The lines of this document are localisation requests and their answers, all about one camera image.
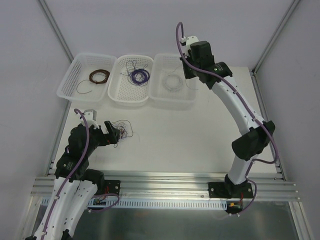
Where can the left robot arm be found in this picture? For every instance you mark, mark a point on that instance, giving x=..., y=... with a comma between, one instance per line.
x=75, y=184

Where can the aluminium mounting rail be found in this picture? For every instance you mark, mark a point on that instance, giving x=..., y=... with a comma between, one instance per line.
x=194, y=186

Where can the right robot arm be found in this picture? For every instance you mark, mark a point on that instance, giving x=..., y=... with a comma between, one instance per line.
x=256, y=133

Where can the aluminium frame post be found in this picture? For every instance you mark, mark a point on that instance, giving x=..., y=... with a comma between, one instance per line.
x=55, y=28
x=275, y=35

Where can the left white perforated basket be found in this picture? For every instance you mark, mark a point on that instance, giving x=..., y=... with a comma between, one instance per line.
x=76, y=85

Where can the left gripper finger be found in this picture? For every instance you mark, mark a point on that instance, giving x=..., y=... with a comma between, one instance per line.
x=109, y=127
x=113, y=139

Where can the right aluminium frame post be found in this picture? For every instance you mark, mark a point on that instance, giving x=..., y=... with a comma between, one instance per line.
x=275, y=35

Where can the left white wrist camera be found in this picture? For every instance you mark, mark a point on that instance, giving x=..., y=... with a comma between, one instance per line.
x=90, y=116

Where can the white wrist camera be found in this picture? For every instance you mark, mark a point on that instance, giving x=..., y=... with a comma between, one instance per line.
x=90, y=116
x=190, y=42

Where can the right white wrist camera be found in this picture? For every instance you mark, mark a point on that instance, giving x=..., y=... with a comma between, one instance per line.
x=190, y=42

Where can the right white perforated basket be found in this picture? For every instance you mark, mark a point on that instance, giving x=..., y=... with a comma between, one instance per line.
x=168, y=83

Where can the white perforated basket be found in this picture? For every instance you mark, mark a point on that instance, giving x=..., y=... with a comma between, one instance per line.
x=130, y=80
x=76, y=85
x=168, y=83

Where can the white slotted cable duct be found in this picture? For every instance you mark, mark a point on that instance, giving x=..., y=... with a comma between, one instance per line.
x=131, y=203

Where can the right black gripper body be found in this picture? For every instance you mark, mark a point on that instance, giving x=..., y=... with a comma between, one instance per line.
x=188, y=72

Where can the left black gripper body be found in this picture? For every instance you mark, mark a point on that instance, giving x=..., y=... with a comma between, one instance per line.
x=108, y=131

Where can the left aluminium frame post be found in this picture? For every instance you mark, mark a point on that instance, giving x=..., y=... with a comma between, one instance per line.
x=55, y=28

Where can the middle white perforated basket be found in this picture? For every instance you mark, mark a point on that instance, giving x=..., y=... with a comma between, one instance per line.
x=130, y=80

